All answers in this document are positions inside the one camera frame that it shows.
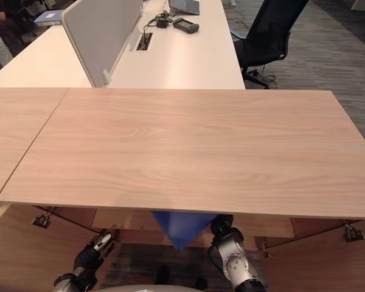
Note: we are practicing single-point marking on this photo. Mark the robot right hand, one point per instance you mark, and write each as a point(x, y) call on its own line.
point(223, 220)

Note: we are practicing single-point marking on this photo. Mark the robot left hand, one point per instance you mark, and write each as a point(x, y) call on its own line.
point(92, 254)

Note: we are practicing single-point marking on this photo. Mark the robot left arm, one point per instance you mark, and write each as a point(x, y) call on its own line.
point(74, 281)

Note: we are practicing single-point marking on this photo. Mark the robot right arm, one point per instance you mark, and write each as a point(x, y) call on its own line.
point(237, 261)

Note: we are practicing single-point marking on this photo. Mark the wooden cabinet door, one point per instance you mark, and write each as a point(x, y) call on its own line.
point(33, 258)
point(322, 261)

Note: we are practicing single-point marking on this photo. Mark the wooden office cabinet top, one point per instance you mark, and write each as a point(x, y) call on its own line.
point(200, 146)

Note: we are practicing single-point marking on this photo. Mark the adjoining wooden cabinet top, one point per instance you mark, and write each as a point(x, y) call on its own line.
point(15, 134)

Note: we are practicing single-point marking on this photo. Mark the white office desk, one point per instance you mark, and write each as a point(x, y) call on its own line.
point(194, 57)
point(45, 61)

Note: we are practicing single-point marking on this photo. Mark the black mesh office chair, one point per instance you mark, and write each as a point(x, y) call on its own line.
point(267, 33)

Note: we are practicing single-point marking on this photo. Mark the metal door hinge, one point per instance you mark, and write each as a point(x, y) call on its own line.
point(353, 233)
point(264, 247)
point(41, 220)

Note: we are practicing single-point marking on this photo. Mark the dark robot right foot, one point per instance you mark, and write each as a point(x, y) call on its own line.
point(201, 283)

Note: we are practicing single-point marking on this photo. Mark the black handheld device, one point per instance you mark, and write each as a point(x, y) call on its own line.
point(186, 25)

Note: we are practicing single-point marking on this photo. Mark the grey laptop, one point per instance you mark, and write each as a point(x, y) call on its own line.
point(185, 6)

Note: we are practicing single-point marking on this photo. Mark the grey desk partition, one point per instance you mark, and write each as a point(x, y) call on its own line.
point(100, 33)

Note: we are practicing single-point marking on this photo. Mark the light blue file box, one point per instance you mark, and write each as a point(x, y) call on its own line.
point(48, 17)

